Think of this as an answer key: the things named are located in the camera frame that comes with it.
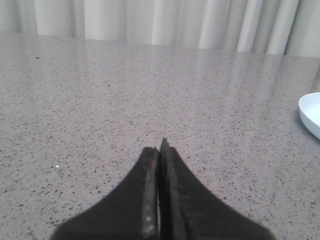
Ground white pleated curtain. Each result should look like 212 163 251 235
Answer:
0 0 320 58

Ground light blue round plate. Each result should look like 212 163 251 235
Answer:
298 92 320 139

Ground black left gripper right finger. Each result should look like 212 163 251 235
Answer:
159 139 275 240

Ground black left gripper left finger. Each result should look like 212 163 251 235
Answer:
51 147 159 240

